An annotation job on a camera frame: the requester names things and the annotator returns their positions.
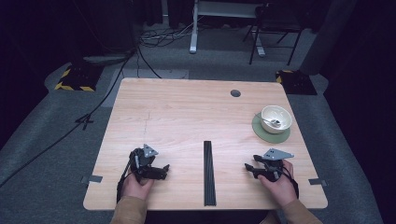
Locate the white bowl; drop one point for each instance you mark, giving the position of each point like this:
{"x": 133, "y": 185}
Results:
{"x": 276, "y": 119}

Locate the person's right hand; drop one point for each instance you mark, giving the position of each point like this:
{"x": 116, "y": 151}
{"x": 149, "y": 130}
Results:
{"x": 281, "y": 188}

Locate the black yellow striped stand base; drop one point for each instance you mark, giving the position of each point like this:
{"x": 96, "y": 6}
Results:
{"x": 295, "y": 82}
{"x": 79, "y": 79}

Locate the green round coaster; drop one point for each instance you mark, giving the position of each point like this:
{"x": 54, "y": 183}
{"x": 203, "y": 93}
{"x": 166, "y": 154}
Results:
{"x": 263, "y": 134}

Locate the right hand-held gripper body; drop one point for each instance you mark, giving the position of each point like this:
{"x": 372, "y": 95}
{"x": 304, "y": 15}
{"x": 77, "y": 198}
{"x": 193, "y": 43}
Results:
{"x": 273, "y": 165}

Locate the black ribbed strip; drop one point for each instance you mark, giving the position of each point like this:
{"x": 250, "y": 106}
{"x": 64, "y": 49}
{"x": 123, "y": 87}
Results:
{"x": 209, "y": 174}

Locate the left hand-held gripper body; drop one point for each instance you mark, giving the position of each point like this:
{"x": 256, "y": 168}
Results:
{"x": 142, "y": 161}

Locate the grey tape piece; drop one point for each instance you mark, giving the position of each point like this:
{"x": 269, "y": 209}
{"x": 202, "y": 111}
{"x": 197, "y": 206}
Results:
{"x": 92, "y": 179}
{"x": 317, "y": 182}

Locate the black chair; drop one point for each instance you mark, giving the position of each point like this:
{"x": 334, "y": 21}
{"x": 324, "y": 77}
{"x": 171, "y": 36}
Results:
{"x": 274, "y": 28}

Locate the metal spoon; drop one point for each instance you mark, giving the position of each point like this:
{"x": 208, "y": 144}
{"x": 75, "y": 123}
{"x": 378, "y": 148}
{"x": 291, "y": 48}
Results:
{"x": 271, "y": 121}

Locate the person's left hand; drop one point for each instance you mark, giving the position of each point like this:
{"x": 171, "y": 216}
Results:
{"x": 137, "y": 186}

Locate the white desk frame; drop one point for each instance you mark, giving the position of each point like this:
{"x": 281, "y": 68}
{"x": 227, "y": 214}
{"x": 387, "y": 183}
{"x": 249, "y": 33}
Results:
{"x": 194, "y": 31}

